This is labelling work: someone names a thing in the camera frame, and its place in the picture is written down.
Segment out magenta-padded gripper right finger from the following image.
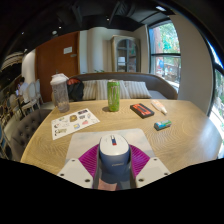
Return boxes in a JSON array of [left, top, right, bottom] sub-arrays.
[[128, 144, 172, 189]]

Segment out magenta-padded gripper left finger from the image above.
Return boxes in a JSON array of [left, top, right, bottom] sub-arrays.
[[57, 143, 101, 190]]

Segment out white and blue computer mouse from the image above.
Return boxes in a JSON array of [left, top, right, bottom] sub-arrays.
[[98, 133, 132, 192]]

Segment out grey floral print mouse pad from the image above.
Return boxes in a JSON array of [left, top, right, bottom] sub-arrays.
[[64, 128, 157, 164]]

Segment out small teal and white box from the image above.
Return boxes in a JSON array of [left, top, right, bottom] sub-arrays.
[[153, 119, 173, 131]]

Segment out white sticker sheet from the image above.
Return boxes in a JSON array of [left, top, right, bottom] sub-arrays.
[[50, 108, 101, 141]]

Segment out black box with red print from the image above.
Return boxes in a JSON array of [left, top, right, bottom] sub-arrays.
[[129, 102, 155, 120]]

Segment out grey tufted chair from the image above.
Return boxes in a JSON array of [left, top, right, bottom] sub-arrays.
[[9, 108, 53, 161]]

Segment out white squeeze tube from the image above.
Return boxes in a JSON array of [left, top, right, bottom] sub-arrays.
[[150, 99, 168, 116]]

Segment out clear shaker bottle white lid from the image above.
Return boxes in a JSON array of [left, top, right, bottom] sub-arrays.
[[49, 73, 71, 114]]

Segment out striped cushion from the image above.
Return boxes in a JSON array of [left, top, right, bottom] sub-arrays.
[[123, 80, 153, 100], [95, 79, 131, 100], [81, 79, 98, 101]]

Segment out black backpack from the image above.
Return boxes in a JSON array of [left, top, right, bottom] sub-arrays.
[[66, 78, 85, 102]]

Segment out green drink can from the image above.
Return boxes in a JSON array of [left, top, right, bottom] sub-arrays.
[[106, 79, 121, 113]]

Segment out group of white chairs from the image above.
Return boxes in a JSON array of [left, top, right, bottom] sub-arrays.
[[8, 79, 44, 118]]

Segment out brown curved sofa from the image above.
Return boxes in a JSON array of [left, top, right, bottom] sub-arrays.
[[68, 71, 179, 101]]

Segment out person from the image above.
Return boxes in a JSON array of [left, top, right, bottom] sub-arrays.
[[15, 76, 31, 101]]

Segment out brown wooden door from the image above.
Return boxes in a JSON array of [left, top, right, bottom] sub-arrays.
[[34, 31, 81, 103]]

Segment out arched glass door cabinet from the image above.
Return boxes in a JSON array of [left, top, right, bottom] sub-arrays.
[[110, 34, 142, 73]]

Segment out window with dark frame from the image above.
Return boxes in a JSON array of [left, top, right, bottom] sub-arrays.
[[148, 20, 183, 91], [208, 49, 224, 158]]

